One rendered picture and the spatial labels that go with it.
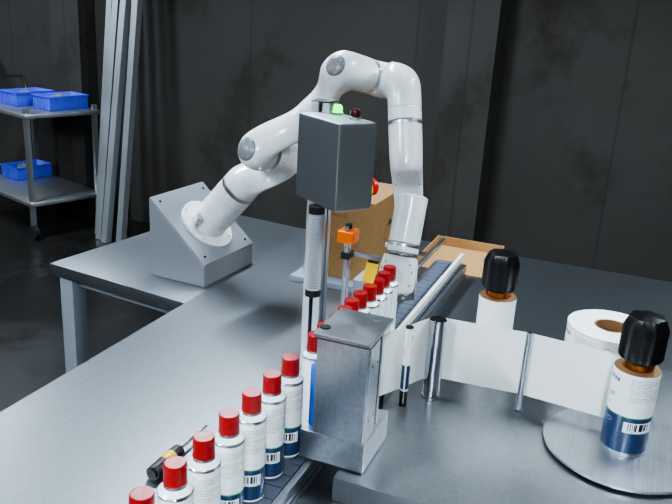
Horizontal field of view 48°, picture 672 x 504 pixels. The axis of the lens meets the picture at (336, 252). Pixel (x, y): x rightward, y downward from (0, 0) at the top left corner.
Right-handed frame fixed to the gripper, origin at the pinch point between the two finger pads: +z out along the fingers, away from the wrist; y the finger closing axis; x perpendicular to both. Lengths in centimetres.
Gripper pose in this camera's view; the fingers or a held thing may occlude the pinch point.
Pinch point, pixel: (391, 311)
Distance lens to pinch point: 199.1
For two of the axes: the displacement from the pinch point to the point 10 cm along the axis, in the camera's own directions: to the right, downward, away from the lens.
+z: -1.8, 9.8, -0.1
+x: 3.4, 0.7, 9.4
